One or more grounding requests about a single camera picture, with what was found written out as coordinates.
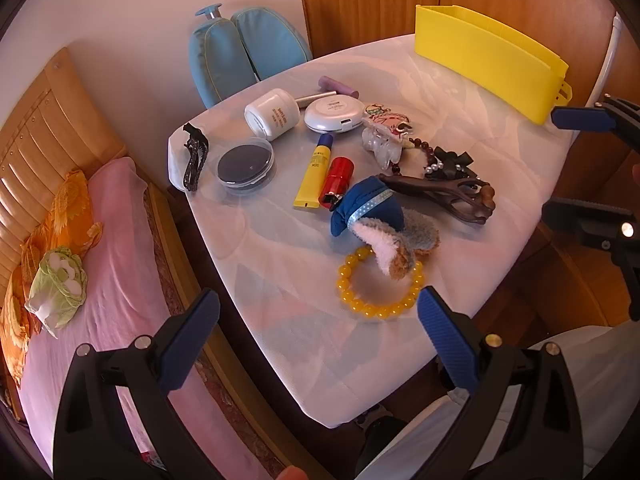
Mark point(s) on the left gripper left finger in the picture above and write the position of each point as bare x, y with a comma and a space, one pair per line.
182, 337

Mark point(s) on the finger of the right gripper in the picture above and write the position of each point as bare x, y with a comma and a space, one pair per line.
596, 226
595, 119

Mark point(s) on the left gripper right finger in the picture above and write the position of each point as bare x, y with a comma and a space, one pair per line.
454, 337

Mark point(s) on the brown wooden massager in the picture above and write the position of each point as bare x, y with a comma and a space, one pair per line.
470, 200

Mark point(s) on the blue plush hair clip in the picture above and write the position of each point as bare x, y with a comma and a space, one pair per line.
399, 237

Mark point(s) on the black bow pearl hairpiece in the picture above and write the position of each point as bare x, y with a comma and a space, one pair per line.
448, 165

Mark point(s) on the cartoon rabbit hair claw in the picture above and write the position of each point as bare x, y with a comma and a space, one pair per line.
385, 134

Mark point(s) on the black puff clear case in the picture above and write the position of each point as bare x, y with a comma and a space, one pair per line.
246, 165

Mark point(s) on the black lace hair clip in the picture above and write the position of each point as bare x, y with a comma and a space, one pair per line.
197, 146

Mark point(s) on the white round compact case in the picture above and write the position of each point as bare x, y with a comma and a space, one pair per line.
334, 114

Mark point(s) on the white cream jar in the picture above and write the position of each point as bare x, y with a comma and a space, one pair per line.
271, 115

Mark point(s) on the white pipe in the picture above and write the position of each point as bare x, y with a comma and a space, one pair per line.
607, 64

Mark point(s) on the pink bed sheet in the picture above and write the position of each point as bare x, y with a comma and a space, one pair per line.
124, 300

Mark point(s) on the yellow plastic bin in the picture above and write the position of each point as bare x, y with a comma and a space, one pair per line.
519, 70

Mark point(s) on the green cabbage plush toy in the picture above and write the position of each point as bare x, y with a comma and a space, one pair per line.
58, 290

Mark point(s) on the orange pillow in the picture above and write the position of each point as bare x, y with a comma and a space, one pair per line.
69, 223

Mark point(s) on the red lipstick tube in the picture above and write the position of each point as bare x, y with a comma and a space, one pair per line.
337, 182

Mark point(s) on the yellow blue cream tube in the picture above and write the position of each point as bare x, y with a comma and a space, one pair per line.
309, 190

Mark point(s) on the silver cosmetic tube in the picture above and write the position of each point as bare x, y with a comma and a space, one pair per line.
305, 101

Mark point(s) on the purple lipstick tube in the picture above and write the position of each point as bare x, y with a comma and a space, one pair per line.
328, 84

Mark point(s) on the wooden bed headboard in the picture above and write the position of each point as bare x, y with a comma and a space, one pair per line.
53, 129

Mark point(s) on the blue chair backrest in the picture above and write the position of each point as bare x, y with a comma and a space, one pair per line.
228, 55

